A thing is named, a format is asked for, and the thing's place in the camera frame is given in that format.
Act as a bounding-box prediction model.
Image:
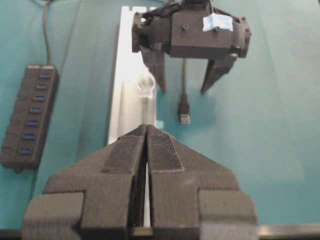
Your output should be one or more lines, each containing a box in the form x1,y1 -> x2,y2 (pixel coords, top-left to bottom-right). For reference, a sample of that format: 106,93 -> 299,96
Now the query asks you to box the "black multiport USB hub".
0,64 -> 59,173

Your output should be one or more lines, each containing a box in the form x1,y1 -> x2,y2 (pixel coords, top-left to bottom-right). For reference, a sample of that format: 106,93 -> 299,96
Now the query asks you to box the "black USB cable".
177,57 -> 192,125

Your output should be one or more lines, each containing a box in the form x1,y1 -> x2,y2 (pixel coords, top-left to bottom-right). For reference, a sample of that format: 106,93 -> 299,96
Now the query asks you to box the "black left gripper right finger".
146,125 -> 258,240

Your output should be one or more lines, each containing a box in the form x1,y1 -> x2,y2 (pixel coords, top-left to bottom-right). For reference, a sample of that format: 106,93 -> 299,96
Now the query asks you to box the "aluminium extrusion rail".
102,6 -> 157,229

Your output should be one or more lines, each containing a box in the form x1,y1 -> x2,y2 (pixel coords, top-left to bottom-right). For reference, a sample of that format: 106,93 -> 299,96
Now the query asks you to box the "white right cable ring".
136,72 -> 156,101

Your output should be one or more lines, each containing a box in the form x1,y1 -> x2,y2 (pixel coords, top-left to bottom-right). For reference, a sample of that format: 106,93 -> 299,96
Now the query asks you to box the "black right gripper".
131,11 -> 252,94

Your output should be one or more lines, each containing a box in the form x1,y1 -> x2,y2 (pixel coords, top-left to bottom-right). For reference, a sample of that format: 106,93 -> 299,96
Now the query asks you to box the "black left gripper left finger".
21,124 -> 147,240

